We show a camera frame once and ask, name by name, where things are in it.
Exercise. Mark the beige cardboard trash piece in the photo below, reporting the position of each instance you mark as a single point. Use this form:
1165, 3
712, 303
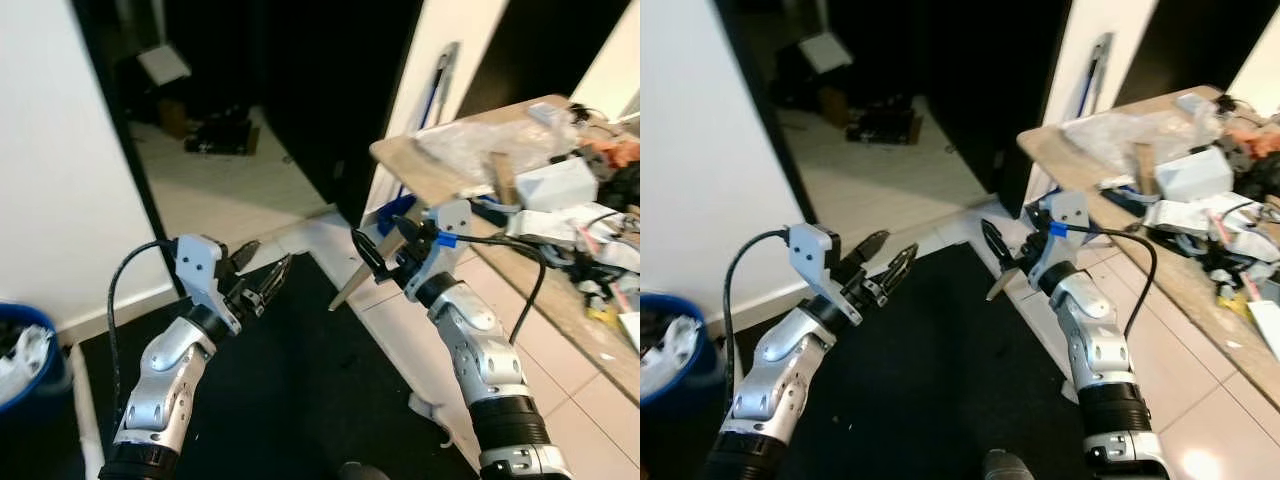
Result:
352, 290
1000, 284

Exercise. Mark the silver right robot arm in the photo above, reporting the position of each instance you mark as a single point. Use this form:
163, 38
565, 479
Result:
1095, 350
480, 360

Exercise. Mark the blue rubbish bin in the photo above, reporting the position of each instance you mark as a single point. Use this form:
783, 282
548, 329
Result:
50, 385
708, 370

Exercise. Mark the white crumpled trash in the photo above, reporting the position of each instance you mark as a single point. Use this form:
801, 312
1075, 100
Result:
668, 350
22, 360

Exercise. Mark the blue plastic object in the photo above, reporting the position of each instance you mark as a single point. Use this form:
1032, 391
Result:
394, 214

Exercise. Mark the clear plastic bag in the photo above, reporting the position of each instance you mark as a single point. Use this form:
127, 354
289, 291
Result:
470, 145
1110, 135

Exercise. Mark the black floor mat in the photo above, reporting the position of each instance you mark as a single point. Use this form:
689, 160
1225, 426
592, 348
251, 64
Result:
940, 390
300, 400

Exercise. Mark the black device on floor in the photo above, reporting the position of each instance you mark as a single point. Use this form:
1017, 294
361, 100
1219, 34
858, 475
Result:
222, 135
885, 125

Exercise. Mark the black door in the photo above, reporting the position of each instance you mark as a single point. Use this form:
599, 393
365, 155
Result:
990, 100
330, 100

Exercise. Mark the brown cardboard box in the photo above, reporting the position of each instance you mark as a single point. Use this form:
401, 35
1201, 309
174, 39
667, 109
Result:
834, 106
172, 118

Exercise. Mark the white flat device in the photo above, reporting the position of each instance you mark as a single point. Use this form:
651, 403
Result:
560, 228
1200, 218

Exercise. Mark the white box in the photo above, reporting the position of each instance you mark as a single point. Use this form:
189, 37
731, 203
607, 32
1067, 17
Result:
555, 185
1195, 175

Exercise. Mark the white sheet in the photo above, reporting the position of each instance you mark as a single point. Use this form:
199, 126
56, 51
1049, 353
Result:
824, 52
163, 64

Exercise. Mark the orange object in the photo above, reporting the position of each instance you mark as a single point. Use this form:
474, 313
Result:
615, 152
1262, 142

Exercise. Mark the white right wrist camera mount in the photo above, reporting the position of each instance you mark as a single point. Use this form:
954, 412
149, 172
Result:
1065, 225
445, 240

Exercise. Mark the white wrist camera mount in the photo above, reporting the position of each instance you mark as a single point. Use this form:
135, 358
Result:
445, 240
200, 265
812, 255
1065, 225

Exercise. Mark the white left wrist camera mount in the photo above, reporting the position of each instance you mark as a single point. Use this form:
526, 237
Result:
200, 265
812, 255

